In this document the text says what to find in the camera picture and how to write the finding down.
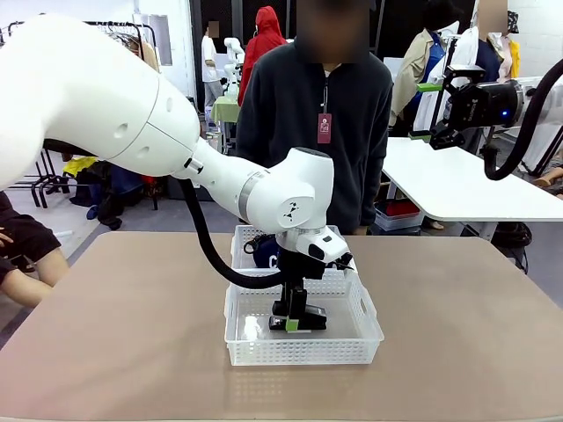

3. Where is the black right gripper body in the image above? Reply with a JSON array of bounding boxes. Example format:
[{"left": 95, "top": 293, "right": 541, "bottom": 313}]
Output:
[{"left": 448, "top": 82, "right": 523, "bottom": 131}]

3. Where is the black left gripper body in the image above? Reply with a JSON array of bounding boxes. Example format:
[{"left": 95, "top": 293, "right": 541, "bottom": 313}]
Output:
[{"left": 277, "top": 248, "right": 326, "bottom": 282}]

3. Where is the black stapler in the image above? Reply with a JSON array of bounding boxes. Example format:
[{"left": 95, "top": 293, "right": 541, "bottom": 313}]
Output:
[{"left": 267, "top": 305, "right": 328, "bottom": 333}]

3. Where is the navy CAMPUS pencil pouch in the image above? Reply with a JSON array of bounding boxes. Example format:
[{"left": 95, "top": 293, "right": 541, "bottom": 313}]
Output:
[{"left": 243, "top": 235, "right": 285, "bottom": 270}]

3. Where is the person's left forearm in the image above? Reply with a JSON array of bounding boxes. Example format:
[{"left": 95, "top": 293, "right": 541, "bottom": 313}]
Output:
[{"left": 360, "top": 144, "right": 391, "bottom": 229}]

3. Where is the mannequin with beige coat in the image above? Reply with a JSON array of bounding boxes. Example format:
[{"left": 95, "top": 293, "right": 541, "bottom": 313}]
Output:
[{"left": 389, "top": 0, "right": 463, "bottom": 128}]

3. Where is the person with white garment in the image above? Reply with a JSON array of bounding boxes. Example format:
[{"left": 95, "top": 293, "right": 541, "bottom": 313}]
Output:
[{"left": 452, "top": 0, "right": 514, "bottom": 84}]

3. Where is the white plastic basket with label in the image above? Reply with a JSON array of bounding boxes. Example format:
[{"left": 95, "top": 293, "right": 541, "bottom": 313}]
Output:
[{"left": 223, "top": 268, "right": 385, "bottom": 367}]

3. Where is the white table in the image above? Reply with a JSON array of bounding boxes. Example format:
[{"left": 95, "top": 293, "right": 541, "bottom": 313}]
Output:
[{"left": 381, "top": 136, "right": 563, "bottom": 242}]

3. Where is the yellow hanging garment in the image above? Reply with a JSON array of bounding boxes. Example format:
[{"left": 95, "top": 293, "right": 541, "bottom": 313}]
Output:
[{"left": 508, "top": 39, "right": 522, "bottom": 80}]

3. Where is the white perforated plastic basket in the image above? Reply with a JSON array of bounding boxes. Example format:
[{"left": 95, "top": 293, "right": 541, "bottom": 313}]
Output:
[{"left": 230, "top": 224, "right": 358, "bottom": 276}]

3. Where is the red folded cloth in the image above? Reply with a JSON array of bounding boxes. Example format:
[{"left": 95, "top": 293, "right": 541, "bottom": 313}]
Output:
[{"left": 385, "top": 200, "right": 421, "bottom": 219}]

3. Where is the person in dark fleece jacket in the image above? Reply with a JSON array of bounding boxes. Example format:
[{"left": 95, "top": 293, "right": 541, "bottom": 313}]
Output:
[{"left": 235, "top": 0, "right": 395, "bottom": 236}]

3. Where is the clear plastic storage bin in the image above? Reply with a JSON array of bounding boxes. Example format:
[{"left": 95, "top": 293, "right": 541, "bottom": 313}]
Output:
[{"left": 373, "top": 200, "right": 427, "bottom": 233}]

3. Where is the black bag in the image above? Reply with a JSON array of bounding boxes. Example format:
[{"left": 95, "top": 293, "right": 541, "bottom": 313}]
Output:
[{"left": 491, "top": 222, "right": 533, "bottom": 276}]

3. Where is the maroon hang tag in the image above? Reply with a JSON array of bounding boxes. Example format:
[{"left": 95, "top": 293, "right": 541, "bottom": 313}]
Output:
[{"left": 317, "top": 113, "right": 333, "bottom": 144}]

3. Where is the green cloth table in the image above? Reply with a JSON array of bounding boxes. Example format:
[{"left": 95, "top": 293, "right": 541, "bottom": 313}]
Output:
[{"left": 209, "top": 95, "right": 242, "bottom": 124}]

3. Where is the person in red hoodie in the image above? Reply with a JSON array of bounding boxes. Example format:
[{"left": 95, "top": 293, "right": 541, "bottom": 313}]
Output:
[{"left": 237, "top": 6, "right": 289, "bottom": 106}]

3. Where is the black clothes pile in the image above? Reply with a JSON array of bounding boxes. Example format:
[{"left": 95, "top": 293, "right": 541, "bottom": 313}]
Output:
[{"left": 69, "top": 162, "right": 128, "bottom": 230}]

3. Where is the person in white shirt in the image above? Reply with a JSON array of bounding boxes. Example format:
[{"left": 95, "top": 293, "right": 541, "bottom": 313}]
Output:
[{"left": 201, "top": 20, "right": 225, "bottom": 113}]

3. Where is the seated person in black shorts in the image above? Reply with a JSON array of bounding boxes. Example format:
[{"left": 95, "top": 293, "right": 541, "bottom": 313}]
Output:
[{"left": 0, "top": 191, "right": 71, "bottom": 309}]

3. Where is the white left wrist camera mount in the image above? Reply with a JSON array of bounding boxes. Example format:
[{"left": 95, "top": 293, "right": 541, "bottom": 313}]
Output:
[{"left": 275, "top": 226, "right": 355, "bottom": 270}]

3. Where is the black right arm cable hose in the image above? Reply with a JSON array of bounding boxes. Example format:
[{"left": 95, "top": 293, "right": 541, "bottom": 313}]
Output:
[{"left": 483, "top": 59, "right": 563, "bottom": 181}]

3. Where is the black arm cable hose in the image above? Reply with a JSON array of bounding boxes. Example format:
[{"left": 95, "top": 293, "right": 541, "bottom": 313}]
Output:
[
  {"left": 483, "top": 59, "right": 563, "bottom": 181},
  {"left": 178, "top": 178, "right": 287, "bottom": 289}
]

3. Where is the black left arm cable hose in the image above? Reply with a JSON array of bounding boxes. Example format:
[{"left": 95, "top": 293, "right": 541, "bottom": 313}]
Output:
[{"left": 178, "top": 178, "right": 287, "bottom": 289}]

